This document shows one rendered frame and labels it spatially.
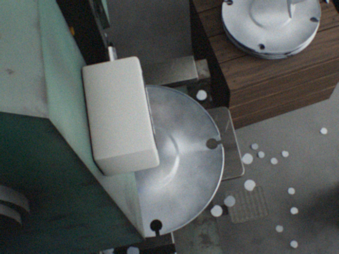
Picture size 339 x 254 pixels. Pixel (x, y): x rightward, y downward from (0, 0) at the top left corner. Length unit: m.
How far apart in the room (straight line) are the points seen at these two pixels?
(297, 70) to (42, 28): 1.27
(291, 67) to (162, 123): 0.65
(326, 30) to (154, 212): 0.90
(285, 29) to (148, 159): 1.19
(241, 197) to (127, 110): 1.20
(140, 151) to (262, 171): 1.41
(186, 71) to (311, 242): 0.80
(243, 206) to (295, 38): 0.52
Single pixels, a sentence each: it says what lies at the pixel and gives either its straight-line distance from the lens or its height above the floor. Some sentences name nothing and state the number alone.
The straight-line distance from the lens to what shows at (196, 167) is 0.88.
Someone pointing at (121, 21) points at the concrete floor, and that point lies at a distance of 1.98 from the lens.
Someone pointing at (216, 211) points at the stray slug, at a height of 0.65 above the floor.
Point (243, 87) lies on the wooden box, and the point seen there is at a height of 0.34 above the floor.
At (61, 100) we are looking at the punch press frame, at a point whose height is 1.40.
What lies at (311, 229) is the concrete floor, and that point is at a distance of 1.68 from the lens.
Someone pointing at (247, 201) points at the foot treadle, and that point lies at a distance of 1.50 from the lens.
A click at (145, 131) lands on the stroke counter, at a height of 1.34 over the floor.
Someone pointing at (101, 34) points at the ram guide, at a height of 1.08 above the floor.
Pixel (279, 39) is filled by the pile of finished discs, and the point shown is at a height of 0.39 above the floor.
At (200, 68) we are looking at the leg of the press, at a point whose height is 0.62.
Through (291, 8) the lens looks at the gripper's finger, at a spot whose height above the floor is 0.68.
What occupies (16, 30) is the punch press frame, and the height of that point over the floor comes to 1.44.
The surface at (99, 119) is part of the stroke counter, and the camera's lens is 0.32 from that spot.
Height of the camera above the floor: 1.62
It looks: 68 degrees down
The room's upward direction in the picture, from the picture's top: 11 degrees counter-clockwise
